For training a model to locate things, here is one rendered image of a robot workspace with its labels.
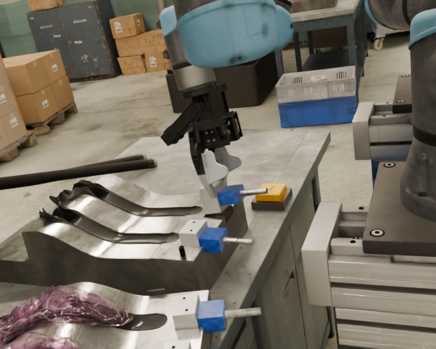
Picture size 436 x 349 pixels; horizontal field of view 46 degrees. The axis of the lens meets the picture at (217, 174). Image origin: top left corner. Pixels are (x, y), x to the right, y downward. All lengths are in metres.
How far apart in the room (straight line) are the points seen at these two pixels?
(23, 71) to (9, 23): 3.92
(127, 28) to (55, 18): 1.12
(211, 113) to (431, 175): 0.48
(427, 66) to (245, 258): 0.59
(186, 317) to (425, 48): 0.49
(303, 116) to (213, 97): 3.22
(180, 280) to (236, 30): 0.63
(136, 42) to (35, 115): 2.64
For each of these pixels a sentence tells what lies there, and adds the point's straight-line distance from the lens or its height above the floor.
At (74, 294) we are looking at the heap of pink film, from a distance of 0.86.
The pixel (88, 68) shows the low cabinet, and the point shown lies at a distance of 8.12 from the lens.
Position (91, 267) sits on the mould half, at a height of 0.86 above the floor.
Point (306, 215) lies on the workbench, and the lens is 1.61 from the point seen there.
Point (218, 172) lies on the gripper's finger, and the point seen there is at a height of 0.99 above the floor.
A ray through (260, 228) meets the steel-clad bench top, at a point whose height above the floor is 0.80.
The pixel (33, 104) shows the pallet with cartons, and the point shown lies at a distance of 5.59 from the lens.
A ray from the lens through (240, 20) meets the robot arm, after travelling 0.38.
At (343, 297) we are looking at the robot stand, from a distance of 0.71.
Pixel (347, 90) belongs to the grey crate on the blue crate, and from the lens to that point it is 4.08.
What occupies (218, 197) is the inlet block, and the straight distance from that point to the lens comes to 1.01.
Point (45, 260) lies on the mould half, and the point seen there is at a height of 0.87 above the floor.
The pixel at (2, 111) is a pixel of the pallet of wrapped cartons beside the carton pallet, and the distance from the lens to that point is 5.05.
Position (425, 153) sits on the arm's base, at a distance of 0.63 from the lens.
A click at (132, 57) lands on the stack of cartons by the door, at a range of 7.84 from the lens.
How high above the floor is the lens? 1.36
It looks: 23 degrees down
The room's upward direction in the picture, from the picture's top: 11 degrees counter-clockwise
